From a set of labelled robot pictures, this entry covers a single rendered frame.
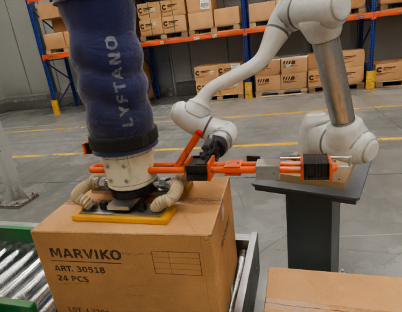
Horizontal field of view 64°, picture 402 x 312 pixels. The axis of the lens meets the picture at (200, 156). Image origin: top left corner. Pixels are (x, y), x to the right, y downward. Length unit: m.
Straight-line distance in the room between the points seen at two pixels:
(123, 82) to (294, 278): 0.97
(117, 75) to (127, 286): 0.66
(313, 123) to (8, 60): 11.54
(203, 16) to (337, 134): 6.95
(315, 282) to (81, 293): 0.85
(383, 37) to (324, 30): 8.45
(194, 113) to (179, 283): 0.63
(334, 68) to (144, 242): 0.95
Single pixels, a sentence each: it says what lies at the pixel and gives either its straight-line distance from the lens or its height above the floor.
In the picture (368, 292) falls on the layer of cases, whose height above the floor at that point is 0.54.
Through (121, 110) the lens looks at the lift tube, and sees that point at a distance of 0.99.
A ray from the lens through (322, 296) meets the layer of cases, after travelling 1.34.
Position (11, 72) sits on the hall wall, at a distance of 12.53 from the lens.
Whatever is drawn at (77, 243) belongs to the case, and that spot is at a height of 0.91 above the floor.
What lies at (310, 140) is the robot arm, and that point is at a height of 0.94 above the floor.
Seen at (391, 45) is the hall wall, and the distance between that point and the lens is 9.81.
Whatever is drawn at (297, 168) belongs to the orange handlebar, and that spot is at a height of 1.08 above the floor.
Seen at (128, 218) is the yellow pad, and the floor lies 0.97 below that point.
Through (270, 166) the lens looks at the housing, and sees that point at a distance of 0.96.
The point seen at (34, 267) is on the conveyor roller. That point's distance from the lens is 1.82.
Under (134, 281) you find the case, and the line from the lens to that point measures 1.12.
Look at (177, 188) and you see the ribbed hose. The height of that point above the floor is 1.03.
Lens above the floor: 1.46
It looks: 19 degrees down
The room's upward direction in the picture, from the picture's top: 7 degrees counter-clockwise
